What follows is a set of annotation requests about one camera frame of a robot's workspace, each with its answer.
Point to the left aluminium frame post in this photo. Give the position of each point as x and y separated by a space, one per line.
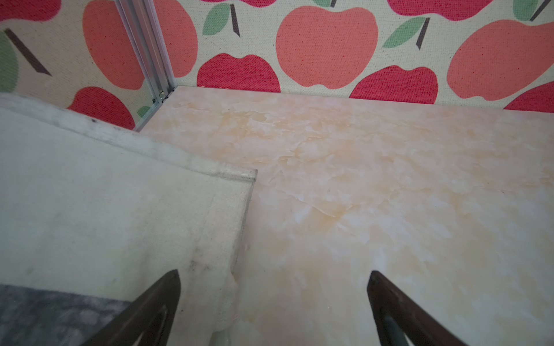
145 34

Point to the folded beige printed cloth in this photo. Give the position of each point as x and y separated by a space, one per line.
92 215

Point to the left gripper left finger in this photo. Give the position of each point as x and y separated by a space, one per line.
146 321

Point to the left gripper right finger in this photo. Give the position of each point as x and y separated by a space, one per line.
401 321

